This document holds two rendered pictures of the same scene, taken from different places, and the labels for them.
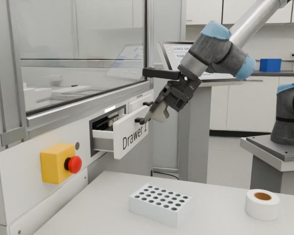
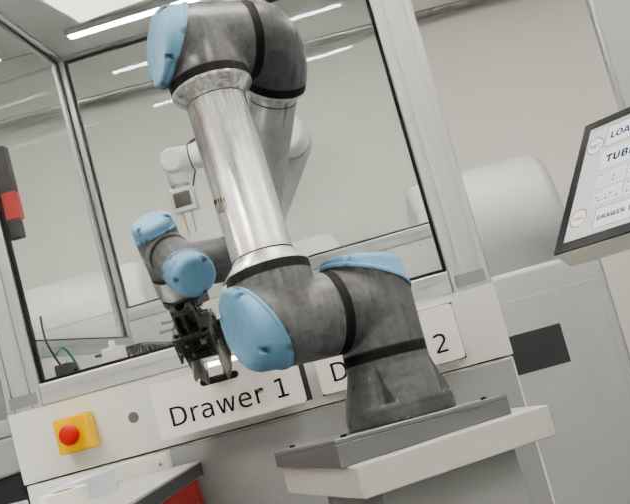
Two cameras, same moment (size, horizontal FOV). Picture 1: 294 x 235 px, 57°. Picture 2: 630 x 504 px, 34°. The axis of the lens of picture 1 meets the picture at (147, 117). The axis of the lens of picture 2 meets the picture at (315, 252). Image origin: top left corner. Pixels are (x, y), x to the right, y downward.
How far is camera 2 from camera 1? 208 cm
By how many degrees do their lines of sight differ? 79
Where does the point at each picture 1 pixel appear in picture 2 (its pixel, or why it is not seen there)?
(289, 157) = (279, 458)
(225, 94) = not seen: outside the picture
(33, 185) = (54, 454)
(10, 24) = (11, 303)
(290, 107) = not seen: hidden behind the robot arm
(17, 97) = (27, 365)
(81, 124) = (140, 388)
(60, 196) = not seen: hidden behind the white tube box
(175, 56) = (603, 160)
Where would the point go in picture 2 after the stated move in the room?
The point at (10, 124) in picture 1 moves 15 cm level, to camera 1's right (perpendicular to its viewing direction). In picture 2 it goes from (18, 391) to (10, 389)
